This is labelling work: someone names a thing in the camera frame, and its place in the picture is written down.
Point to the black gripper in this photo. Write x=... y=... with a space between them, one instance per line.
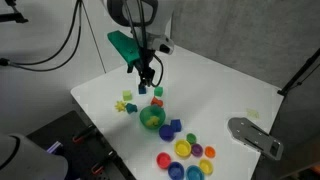
x=145 y=60

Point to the yellow bear toy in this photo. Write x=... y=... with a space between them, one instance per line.
x=152 y=121

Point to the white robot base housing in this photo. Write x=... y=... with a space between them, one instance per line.
x=26 y=160

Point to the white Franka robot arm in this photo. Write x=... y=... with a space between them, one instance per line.
x=140 y=15

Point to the orange toy block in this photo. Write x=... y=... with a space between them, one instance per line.
x=156 y=101

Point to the teal toy block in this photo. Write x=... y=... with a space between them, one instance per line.
x=131 y=108

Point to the green plastic bowl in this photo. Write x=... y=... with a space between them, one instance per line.
x=146 y=113

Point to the yellow star toy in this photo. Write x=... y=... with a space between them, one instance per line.
x=120 y=106

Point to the blue toy block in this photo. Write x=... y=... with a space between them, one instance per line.
x=166 y=132

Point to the small dark blue cube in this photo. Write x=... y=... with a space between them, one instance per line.
x=142 y=89

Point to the lime green cube block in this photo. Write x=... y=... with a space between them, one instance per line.
x=127 y=95

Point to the large blue cube block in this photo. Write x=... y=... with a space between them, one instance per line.
x=176 y=125

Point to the small green cup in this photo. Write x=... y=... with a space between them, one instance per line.
x=191 y=138

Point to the large yellow cup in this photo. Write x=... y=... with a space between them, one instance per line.
x=182 y=148

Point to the red cup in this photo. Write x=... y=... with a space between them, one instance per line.
x=163 y=160

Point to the red and black clamp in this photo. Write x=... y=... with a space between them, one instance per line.
x=83 y=134
x=104 y=162

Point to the purple cup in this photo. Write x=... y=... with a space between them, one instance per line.
x=197 y=150

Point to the blue cup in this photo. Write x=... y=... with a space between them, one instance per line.
x=176 y=170

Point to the orange cup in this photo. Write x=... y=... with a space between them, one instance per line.
x=210 y=152

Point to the black base platform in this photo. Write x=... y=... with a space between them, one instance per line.
x=80 y=150

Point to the small yellow cup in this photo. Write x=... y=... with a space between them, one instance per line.
x=206 y=166

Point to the teal cup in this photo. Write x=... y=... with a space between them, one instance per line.
x=194 y=173

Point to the pale yellow sticky note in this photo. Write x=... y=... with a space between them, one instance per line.
x=252 y=113

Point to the grey metal mounting plate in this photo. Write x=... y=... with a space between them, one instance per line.
x=255 y=137

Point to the black tripod pole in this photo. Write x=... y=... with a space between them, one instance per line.
x=300 y=73

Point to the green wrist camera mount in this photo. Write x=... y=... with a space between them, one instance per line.
x=124 y=46

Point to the black camera stand bracket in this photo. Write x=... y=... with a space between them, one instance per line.
x=11 y=15

